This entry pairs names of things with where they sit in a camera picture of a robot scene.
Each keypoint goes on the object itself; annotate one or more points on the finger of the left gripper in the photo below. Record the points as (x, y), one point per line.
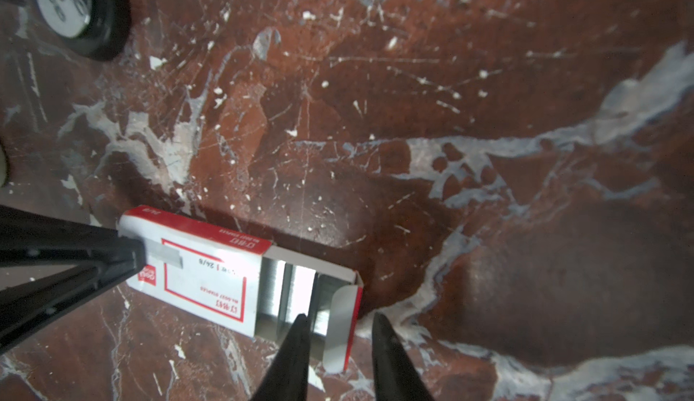
(32, 239)
(28, 308)

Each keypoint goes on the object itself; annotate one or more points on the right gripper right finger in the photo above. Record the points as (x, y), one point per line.
(395, 377)

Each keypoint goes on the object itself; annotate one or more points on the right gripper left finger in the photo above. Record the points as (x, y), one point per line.
(287, 376)

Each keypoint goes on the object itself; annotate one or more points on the white red staple box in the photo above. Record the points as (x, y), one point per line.
(245, 284)

